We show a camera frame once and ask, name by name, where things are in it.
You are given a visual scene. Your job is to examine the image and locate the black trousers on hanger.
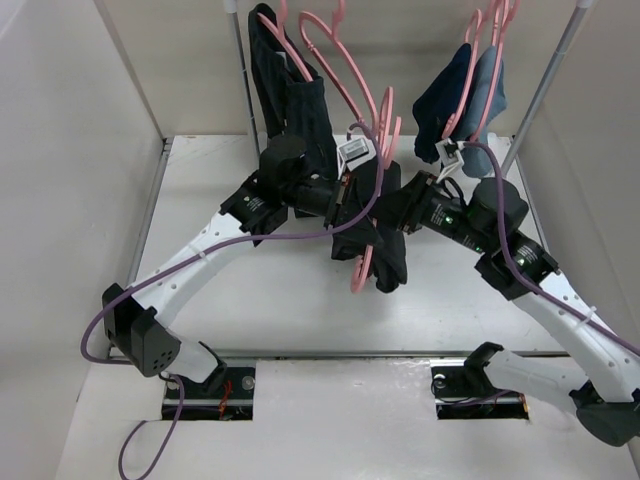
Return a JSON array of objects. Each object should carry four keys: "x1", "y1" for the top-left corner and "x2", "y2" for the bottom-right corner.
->
[{"x1": 247, "y1": 3, "x2": 337, "y2": 180}]

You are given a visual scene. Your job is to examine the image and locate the pink hanger holding blue jeans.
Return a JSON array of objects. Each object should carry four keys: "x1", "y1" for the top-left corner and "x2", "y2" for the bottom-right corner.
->
[{"x1": 469, "y1": 0, "x2": 521, "y2": 142}]

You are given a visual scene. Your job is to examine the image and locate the pink hanger taken from rack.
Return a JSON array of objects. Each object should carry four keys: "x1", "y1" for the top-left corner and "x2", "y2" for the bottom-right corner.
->
[{"x1": 350, "y1": 86, "x2": 402, "y2": 294}]

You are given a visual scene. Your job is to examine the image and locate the light blue jeans on hanger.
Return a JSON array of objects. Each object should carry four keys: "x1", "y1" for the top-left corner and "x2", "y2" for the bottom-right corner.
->
[{"x1": 455, "y1": 45, "x2": 510, "y2": 179}]

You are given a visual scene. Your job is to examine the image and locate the empty pink hanger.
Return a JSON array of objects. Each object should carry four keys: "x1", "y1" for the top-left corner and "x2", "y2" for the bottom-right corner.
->
[{"x1": 298, "y1": 0, "x2": 379, "y2": 136}]

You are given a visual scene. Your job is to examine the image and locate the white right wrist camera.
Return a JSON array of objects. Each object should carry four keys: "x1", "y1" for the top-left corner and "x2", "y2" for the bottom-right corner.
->
[{"x1": 435, "y1": 138, "x2": 464, "y2": 184}]

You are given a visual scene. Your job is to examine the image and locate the black trousers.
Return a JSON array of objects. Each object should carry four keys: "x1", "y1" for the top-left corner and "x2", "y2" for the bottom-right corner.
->
[
  {"x1": 327, "y1": 159, "x2": 426, "y2": 295},
  {"x1": 247, "y1": 3, "x2": 337, "y2": 180}
]

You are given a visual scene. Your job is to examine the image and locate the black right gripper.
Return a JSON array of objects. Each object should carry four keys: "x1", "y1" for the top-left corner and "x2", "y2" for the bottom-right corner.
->
[{"x1": 361, "y1": 169, "x2": 491, "y2": 254}]

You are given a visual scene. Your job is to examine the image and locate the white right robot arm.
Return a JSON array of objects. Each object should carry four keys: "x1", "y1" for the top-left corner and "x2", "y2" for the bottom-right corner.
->
[{"x1": 399, "y1": 172, "x2": 639, "y2": 447}]

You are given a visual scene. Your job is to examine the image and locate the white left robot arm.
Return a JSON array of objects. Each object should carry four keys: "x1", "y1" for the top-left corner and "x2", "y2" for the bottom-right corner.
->
[{"x1": 102, "y1": 134, "x2": 339, "y2": 397}]

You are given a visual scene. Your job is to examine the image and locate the navy blue trousers on hanger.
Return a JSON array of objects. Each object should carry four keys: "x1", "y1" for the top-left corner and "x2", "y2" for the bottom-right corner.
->
[{"x1": 412, "y1": 46, "x2": 463, "y2": 164}]

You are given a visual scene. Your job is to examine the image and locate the pink hanger holding black trousers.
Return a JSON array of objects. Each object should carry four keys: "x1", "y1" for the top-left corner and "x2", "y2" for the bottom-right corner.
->
[{"x1": 257, "y1": 1, "x2": 322, "y2": 87}]

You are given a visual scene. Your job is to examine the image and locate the pink hanger holding navy trousers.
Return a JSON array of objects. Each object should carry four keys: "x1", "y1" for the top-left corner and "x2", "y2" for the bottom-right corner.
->
[{"x1": 442, "y1": 9, "x2": 484, "y2": 139}]

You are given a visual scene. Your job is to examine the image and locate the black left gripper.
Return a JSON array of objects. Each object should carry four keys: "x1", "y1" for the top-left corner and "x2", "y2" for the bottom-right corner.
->
[{"x1": 282, "y1": 173, "x2": 384, "y2": 248}]

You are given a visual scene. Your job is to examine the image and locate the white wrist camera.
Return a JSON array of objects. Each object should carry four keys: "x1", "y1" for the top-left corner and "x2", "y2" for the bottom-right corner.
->
[
  {"x1": 435, "y1": 138, "x2": 464, "y2": 184},
  {"x1": 336, "y1": 137, "x2": 376, "y2": 175}
]

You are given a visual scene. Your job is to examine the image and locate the grey clothes rack frame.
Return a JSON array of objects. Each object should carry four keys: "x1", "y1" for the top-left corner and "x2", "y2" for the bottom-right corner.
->
[{"x1": 222, "y1": 0, "x2": 596, "y2": 176}]

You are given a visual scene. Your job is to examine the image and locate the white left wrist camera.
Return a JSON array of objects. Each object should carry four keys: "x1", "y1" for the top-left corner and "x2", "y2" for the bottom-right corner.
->
[{"x1": 336, "y1": 137, "x2": 376, "y2": 175}]

